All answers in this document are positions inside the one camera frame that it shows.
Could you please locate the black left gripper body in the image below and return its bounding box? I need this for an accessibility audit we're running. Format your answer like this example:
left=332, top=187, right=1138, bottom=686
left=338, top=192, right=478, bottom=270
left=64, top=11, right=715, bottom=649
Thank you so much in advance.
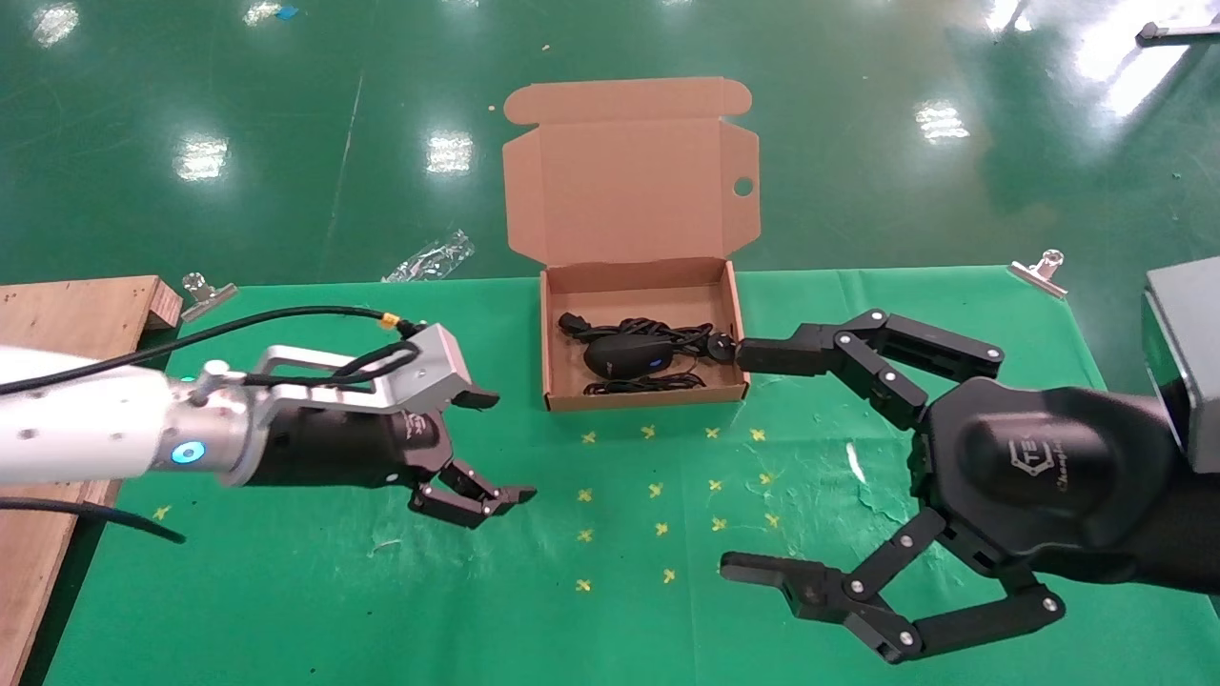
left=250, top=405, right=455, bottom=489

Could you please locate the black wired computer mouse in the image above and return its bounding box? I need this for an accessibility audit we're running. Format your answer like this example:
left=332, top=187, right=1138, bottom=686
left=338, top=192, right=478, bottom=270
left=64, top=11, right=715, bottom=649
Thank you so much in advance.
left=581, top=333, right=740, bottom=395

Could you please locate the clear plastic wrapper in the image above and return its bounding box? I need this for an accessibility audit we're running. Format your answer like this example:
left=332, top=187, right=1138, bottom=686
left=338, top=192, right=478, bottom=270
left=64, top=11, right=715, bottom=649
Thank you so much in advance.
left=383, top=229, right=475, bottom=284

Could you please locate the grey table foot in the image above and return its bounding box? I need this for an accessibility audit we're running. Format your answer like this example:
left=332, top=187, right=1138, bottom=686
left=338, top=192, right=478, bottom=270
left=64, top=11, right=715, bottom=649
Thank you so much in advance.
left=1134, top=21, right=1220, bottom=46

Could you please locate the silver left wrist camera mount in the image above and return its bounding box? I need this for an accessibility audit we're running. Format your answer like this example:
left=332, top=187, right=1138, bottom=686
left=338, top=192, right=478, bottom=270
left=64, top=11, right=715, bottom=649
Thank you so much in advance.
left=205, top=322, right=473, bottom=413

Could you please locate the black data cable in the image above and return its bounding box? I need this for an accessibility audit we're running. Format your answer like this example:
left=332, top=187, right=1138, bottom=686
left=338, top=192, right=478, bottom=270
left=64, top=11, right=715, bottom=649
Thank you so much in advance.
left=558, top=313, right=716, bottom=350

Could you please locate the green table cloth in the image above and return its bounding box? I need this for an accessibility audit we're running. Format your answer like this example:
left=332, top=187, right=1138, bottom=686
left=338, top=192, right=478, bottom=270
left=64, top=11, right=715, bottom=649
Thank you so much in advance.
left=43, top=265, right=1220, bottom=686

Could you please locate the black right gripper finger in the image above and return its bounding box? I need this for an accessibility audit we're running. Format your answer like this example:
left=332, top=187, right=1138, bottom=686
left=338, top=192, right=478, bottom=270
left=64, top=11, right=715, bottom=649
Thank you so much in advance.
left=720, top=510, right=1067, bottom=665
left=734, top=308, right=1005, bottom=432

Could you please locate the wooden board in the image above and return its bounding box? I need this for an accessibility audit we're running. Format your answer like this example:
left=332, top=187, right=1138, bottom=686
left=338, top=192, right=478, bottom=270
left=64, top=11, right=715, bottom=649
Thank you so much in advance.
left=0, top=276, right=184, bottom=686

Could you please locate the black left camera cable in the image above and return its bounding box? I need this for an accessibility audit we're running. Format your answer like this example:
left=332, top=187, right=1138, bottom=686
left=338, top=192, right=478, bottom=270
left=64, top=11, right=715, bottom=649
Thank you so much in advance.
left=0, top=307, right=425, bottom=396

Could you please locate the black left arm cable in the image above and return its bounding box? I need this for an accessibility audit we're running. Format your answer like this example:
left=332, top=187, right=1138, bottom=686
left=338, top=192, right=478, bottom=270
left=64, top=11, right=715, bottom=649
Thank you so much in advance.
left=0, top=495, right=187, bottom=544

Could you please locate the brown cardboard mailer box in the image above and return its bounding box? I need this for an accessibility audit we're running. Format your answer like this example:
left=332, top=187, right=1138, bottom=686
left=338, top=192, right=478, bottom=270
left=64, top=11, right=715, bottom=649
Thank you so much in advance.
left=502, top=76, right=762, bottom=413

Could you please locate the silver binder clip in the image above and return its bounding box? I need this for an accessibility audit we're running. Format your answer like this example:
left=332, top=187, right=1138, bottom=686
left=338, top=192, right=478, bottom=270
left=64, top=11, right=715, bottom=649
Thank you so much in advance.
left=1008, top=250, right=1068, bottom=298
left=181, top=272, right=237, bottom=323

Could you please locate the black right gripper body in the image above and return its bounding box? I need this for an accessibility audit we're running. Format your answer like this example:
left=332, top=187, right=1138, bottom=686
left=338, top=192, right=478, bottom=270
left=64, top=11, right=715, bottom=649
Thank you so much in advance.
left=910, top=376, right=1220, bottom=596

